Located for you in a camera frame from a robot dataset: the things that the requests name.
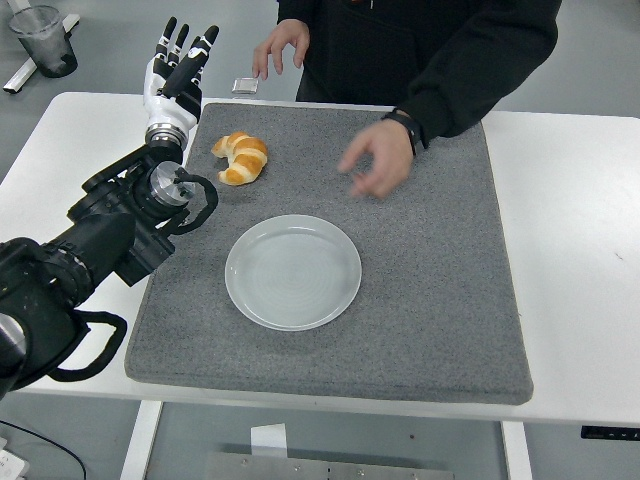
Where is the person's left hand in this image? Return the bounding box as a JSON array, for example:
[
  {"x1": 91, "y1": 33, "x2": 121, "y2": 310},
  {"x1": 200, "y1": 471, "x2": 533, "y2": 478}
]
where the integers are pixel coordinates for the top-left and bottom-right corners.
[{"x1": 338, "y1": 119, "x2": 416, "y2": 201}]

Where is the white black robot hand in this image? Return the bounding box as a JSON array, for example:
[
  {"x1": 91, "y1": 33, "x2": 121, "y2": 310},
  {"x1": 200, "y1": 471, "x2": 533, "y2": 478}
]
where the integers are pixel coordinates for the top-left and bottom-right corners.
[{"x1": 143, "y1": 16, "x2": 220, "y2": 132}]

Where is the person's right hand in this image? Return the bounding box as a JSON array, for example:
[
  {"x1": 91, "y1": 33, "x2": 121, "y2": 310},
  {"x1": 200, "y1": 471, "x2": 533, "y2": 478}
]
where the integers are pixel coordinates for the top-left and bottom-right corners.
[{"x1": 251, "y1": 19, "x2": 312, "y2": 81}]

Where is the golden croissant bread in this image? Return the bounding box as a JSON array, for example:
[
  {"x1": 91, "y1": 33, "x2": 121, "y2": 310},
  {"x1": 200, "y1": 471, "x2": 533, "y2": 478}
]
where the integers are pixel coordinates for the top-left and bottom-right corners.
[{"x1": 210, "y1": 130, "x2": 270, "y2": 187}]

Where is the pale grey round plate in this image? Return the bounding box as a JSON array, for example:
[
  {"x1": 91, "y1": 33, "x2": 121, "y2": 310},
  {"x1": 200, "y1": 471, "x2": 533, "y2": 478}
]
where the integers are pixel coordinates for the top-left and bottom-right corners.
[{"x1": 224, "y1": 213, "x2": 363, "y2": 333}]

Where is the grey metal plate with screws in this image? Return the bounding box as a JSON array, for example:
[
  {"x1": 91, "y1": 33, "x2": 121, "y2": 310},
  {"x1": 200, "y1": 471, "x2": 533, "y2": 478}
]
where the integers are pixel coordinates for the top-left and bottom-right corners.
[{"x1": 202, "y1": 452, "x2": 456, "y2": 480}]

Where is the black wristwatch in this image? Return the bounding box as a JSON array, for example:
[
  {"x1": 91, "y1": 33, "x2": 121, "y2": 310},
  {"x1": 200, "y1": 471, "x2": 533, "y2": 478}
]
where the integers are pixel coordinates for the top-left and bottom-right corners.
[{"x1": 382, "y1": 108, "x2": 430, "y2": 157}]

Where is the person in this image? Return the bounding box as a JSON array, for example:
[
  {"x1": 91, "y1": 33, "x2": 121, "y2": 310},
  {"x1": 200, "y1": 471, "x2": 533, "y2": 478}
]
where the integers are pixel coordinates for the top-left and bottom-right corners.
[{"x1": 277, "y1": 0, "x2": 560, "y2": 151}]

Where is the clear plastic cup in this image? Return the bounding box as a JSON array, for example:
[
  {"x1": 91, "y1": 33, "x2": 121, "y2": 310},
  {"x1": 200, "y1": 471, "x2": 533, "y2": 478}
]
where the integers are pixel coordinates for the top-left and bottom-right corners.
[{"x1": 8, "y1": 4, "x2": 79, "y2": 79}]

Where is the grey felt mat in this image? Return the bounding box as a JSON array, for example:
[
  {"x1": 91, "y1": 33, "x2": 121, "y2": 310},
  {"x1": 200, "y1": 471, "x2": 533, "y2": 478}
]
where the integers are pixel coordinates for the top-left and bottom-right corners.
[{"x1": 123, "y1": 102, "x2": 535, "y2": 406}]

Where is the white paper strip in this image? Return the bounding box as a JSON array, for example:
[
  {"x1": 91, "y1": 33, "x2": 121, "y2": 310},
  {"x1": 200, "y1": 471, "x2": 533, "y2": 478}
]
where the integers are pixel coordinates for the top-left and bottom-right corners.
[{"x1": 249, "y1": 423, "x2": 289, "y2": 457}]

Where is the white table leg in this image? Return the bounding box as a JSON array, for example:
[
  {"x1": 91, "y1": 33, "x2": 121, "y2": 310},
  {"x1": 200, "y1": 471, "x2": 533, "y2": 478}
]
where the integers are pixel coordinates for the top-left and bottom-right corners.
[
  {"x1": 499, "y1": 421, "x2": 534, "y2": 480},
  {"x1": 119, "y1": 399, "x2": 164, "y2": 480}
]

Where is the black table control panel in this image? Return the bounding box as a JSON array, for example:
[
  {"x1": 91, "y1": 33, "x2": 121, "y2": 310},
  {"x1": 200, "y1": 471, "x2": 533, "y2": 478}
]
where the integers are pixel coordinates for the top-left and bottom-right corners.
[{"x1": 580, "y1": 425, "x2": 640, "y2": 442}]

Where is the white power strip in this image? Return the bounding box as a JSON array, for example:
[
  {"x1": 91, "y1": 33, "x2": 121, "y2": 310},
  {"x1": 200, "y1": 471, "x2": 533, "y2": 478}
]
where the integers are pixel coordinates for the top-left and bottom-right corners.
[{"x1": 0, "y1": 437, "x2": 30, "y2": 480}]

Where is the black floor cable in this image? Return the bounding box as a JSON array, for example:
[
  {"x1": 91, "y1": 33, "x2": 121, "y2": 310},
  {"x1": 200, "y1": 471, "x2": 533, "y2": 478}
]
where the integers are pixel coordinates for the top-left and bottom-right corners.
[{"x1": 0, "y1": 418, "x2": 89, "y2": 480}]

